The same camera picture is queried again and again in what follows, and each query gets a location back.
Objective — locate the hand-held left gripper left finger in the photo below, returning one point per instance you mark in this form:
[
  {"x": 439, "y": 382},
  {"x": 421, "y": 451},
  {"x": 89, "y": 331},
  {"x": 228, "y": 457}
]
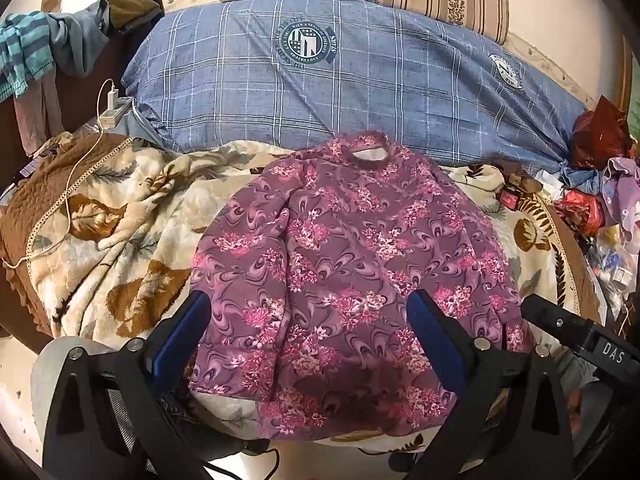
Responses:
[{"x": 180, "y": 332}]

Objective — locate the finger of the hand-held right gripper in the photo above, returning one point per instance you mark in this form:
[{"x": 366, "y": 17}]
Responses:
[{"x": 547, "y": 317}]

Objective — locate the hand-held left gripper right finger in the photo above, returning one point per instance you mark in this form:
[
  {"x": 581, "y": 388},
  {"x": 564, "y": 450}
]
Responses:
[{"x": 435, "y": 335}]

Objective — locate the purple floral shirt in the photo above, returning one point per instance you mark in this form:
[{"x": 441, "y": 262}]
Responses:
[{"x": 350, "y": 260}]

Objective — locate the clear plastic bag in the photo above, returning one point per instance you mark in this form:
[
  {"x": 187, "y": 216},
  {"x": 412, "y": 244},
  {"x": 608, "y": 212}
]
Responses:
[{"x": 612, "y": 260}]

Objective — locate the beige leaf print blanket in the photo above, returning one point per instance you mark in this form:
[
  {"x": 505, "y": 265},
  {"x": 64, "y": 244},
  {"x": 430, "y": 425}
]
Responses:
[{"x": 125, "y": 260}]

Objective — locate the red shiny packet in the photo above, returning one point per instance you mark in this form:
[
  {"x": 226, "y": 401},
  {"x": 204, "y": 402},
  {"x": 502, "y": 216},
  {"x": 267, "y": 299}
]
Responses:
[{"x": 582, "y": 207}]

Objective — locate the small red box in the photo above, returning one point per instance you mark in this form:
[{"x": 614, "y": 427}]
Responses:
[{"x": 511, "y": 197}]

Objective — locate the blue denim cloth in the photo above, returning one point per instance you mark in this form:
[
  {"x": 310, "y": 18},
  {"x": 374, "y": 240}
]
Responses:
[{"x": 580, "y": 177}]

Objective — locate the lilac patterned cloth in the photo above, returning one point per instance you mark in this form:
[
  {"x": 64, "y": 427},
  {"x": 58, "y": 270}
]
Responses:
[{"x": 622, "y": 185}]

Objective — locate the brown quilted bedspread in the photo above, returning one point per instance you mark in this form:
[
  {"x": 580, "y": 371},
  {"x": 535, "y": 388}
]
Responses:
[{"x": 30, "y": 220}]

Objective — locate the red plastic bag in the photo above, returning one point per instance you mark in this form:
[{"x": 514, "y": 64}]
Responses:
[{"x": 597, "y": 135}]

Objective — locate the white power strip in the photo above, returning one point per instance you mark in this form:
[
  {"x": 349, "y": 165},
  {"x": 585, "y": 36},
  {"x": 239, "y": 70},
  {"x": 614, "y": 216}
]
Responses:
[{"x": 116, "y": 116}]

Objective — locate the white charger plug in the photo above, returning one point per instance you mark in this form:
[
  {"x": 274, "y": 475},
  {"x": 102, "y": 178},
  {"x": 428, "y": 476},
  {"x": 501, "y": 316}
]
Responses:
[{"x": 111, "y": 97}]

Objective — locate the wooden framed picture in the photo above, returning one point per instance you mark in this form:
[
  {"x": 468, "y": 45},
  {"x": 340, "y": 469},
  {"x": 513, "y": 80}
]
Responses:
[{"x": 631, "y": 85}]

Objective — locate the pale pink cloth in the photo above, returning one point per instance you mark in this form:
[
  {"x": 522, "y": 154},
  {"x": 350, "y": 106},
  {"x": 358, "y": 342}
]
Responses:
[{"x": 37, "y": 110}]

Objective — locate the grey cloth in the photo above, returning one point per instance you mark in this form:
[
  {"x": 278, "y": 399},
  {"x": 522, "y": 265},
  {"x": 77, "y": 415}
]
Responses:
[{"x": 80, "y": 30}]

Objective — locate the teal striped cloth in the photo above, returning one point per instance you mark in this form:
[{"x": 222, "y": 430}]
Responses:
[{"x": 25, "y": 45}]

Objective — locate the olive brown cloth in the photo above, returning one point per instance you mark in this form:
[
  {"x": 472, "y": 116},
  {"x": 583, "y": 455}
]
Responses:
[{"x": 130, "y": 7}]

